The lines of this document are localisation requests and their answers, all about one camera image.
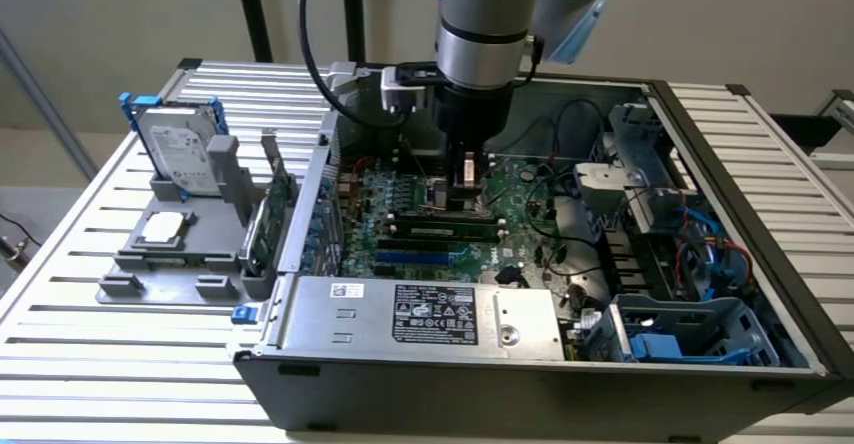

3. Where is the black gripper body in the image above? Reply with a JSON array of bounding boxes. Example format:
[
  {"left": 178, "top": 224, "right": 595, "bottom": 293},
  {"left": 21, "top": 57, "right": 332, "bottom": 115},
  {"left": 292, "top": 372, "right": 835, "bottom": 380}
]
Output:
[{"left": 434, "top": 82, "right": 516, "bottom": 149}]

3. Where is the installed RAM stick white sticker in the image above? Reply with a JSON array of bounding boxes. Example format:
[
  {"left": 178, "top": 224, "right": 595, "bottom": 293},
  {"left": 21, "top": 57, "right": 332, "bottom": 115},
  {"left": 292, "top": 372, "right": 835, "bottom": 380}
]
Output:
[{"left": 378, "top": 227, "right": 507, "bottom": 246}]

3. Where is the blue expansion slot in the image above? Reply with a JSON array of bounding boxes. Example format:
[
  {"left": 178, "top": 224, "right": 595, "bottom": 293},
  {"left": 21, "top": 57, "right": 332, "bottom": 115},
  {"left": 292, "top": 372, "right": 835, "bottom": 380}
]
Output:
[{"left": 373, "top": 249, "right": 457, "bottom": 268}]

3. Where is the CPU socket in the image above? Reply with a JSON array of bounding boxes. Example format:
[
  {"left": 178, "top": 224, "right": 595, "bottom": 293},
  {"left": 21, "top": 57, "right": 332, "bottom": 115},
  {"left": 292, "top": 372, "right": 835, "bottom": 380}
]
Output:
[{"left": 420, "top": 175, "right": 487, "bottom": 214}]

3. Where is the green motherboard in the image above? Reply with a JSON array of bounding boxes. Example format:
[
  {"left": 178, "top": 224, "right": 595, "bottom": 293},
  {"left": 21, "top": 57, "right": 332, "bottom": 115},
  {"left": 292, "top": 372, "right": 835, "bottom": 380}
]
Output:
[{"left": 330, "top": 153, "right": 583, "bottom": 288}]

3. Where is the tall metal drive cage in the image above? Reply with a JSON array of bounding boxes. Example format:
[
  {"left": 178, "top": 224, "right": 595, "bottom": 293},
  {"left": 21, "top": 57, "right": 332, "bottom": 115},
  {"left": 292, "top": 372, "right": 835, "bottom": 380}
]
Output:
[{"left": 573, "top": 102, "right": 703, "bottom": 238}]

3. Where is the black stand pole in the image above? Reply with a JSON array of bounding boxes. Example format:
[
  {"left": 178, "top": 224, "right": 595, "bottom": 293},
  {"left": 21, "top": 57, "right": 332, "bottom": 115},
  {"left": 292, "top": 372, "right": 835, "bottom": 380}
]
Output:
[
  {"left": 341, "top": 0, "right": 369, "bottom": 64},
  {"left": 228, "top": 0, "right": 276, "bottom": 64}
]

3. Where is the green graphics card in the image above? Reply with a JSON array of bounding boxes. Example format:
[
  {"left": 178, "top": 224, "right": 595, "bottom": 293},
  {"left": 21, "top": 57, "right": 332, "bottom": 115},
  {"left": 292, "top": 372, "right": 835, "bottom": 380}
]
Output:
[{"left": 240, "top": 127, "right": 300, "bottom": 276}]

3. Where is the silver power supply unit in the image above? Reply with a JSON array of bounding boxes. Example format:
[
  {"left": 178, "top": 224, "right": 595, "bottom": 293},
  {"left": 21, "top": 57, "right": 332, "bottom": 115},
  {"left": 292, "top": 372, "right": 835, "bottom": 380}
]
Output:
[{"left": 277, "top": 275, "right": 569, "bottom": 362}]

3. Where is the hard disk in blue caddy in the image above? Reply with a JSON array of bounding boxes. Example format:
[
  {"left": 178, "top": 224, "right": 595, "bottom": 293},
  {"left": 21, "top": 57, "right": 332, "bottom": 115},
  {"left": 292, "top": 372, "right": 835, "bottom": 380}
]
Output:
[{"left": 116, "top": 92, "right": 230, "bottom": 200}]

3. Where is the metal disk bay blue tray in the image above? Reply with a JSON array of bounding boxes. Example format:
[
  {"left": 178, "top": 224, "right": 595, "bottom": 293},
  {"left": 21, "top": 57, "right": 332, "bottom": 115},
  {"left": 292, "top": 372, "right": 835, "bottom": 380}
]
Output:
[{"left": 607, "top": 292, "right": 783, "bottom": 367}]

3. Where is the black open PC case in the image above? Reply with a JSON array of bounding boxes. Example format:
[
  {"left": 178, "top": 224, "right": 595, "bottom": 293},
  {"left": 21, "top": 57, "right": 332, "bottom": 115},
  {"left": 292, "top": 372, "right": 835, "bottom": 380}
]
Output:
[{"left": 230, "top": 74, "right": 854, "bottom": 434}]

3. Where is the silver CPU chip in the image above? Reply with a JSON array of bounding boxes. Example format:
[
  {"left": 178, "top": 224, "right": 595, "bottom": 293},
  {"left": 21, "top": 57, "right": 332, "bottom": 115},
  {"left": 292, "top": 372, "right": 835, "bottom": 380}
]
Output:
[{"left": 141, "top": 211, "right": 186, "bottom": 241}]

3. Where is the grey parts rack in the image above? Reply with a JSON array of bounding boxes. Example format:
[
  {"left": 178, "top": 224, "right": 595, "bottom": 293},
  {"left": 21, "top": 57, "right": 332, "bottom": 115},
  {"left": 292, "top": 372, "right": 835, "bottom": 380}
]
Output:
[{"left": 94, "top": 135, "right": 282, "bottom": 309}]

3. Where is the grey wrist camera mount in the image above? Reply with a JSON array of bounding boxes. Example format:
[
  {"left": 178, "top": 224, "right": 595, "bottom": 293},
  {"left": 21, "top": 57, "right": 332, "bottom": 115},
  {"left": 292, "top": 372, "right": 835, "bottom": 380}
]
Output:
[{"left": 377, "top": 65, "right": 429, "bottom": 114}]

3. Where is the black looped wire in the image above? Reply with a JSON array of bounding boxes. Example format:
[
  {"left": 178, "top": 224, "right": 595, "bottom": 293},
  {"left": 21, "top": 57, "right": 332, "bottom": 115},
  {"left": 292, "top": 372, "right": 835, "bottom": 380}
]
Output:
[{"left": 519, "top": 97, "right": 607, "bottom": 205}]

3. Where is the grey bracket behind case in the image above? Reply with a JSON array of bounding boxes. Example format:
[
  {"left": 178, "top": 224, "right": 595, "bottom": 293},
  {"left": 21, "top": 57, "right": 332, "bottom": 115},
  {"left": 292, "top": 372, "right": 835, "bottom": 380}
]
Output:
[{"left": 324, "top": 60, "right": 382, "bottom": 111}]

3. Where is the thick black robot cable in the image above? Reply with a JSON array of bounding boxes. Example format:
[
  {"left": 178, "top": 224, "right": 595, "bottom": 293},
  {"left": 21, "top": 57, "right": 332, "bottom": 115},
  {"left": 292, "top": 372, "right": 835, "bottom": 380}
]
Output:
[{"left": 297, "top": 0, "right": 409, "bottom": 126}]

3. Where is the blue wire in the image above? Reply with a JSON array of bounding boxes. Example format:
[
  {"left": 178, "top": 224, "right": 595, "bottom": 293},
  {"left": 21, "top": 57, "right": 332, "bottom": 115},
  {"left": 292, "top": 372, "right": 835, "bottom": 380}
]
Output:
[{"left": 664, "top": 202, "right": 725, "bottom": 248}]

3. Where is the red wire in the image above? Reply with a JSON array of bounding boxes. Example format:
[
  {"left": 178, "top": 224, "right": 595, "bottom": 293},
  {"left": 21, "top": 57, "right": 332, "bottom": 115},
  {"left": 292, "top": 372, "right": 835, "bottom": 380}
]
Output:
[{"left": 669, "top": 239, "right": 755, "bottom": 290}]

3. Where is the grey aluminium frame post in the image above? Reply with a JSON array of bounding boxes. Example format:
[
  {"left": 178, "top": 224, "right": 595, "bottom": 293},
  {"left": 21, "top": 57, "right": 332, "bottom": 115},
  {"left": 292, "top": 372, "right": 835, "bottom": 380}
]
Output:
[{"left": 0, "top": 27, "right": 100, "bottom": 183}]

